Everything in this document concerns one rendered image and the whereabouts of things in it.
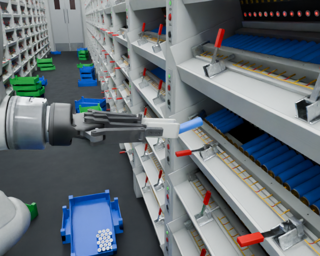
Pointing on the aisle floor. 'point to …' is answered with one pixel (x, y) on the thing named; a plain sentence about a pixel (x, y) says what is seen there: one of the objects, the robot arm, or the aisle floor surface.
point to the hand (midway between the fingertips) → (160, 128)
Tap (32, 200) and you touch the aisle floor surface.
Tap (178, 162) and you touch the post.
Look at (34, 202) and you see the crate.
